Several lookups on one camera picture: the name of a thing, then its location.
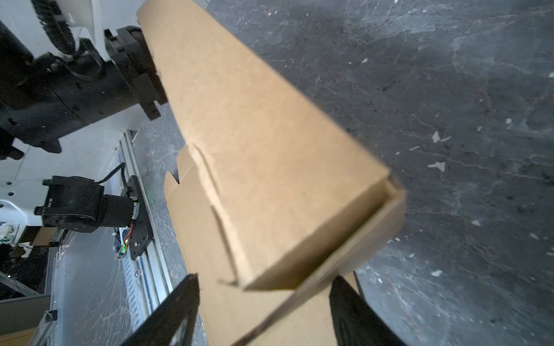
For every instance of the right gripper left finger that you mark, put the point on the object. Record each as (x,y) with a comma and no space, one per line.
(173,322)

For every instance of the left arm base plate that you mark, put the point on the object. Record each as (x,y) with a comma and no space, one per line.
(138,236)

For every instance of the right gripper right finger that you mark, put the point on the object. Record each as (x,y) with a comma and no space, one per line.
(354,322)

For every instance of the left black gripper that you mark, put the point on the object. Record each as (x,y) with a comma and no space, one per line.
(129,52)

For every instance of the brown cardboard box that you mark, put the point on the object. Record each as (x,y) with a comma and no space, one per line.
(272,200)

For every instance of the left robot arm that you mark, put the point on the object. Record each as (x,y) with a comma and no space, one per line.
(95,73)

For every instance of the aluminium mounting rail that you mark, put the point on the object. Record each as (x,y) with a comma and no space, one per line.
(144,269)

